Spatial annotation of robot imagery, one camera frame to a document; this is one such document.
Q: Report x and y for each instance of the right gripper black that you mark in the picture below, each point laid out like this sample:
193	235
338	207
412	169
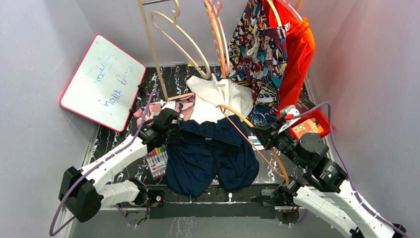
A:
265	134

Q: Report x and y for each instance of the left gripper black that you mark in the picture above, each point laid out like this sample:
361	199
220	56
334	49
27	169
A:
178	136

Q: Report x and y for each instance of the navy blue shorts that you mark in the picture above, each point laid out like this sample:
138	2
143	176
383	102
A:
207	151

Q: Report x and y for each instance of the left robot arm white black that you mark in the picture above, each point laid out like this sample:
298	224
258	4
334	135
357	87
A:
85	191

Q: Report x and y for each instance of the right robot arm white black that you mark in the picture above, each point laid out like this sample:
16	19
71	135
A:
343	208

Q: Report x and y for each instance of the pink patterned shorts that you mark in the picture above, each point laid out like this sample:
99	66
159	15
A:
184	108

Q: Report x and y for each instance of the white shorts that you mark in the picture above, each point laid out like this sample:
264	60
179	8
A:
213	92

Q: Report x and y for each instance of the comic print shorts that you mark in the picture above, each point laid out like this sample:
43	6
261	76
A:
257	53

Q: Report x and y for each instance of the orange shorts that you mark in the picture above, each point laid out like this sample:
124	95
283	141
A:
300	46

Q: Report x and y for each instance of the beige wooden hanger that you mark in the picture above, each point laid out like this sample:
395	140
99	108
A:
167	25

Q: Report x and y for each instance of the pink hanger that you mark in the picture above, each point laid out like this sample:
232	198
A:
213	8

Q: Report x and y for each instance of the yellow hanger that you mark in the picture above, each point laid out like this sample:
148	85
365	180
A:
275	13

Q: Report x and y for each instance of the blue correction tape package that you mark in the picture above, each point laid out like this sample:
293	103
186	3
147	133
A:
255	143

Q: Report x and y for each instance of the colour marker pack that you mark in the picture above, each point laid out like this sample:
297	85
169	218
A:
157	161

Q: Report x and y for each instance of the dark book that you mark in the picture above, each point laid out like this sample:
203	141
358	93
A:
304	103

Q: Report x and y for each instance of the red plastic bin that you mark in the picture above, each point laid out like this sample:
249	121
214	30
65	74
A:
314	122

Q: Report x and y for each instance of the pink framed whiteboard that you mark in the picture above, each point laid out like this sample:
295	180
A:
104	85

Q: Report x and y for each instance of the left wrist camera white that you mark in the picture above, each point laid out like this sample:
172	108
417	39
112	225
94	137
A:
170	105

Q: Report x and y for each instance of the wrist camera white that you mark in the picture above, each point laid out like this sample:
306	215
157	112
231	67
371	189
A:
288	113
170	105

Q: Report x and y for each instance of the wooden rack frame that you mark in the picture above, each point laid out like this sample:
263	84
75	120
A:
153	51

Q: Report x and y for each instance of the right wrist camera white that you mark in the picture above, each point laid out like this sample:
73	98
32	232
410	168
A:
288	113

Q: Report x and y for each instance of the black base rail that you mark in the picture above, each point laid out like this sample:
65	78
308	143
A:
257	200

